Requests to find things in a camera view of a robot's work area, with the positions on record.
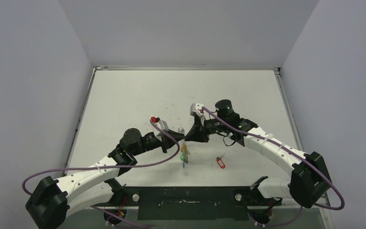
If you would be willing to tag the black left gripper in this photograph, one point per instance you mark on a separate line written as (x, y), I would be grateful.
(169, 142)

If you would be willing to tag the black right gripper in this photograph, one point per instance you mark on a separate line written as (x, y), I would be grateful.
(202, 131)

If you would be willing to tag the metal ring disc with keyrings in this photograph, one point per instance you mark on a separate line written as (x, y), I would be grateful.
(184, 153)

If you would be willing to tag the red key tag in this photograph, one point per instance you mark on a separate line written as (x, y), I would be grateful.
(220, 163)

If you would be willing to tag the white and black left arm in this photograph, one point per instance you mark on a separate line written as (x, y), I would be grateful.
(50, 202)

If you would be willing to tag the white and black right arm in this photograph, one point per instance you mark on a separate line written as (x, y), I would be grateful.
(308, 173)

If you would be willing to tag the yellow key tag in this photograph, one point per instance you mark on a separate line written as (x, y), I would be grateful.
(183, 148)

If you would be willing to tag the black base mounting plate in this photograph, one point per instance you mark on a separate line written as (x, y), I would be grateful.
(192, 203)

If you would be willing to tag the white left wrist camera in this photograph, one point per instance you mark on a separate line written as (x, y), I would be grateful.
(160, 127)

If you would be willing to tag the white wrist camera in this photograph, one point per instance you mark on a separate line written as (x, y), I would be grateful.
(196, 110)
(160, 127)

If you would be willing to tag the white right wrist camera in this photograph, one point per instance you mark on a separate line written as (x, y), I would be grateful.
(196, 110)

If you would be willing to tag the aluminium frame rail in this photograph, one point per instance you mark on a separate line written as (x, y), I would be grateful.
(104, 195)

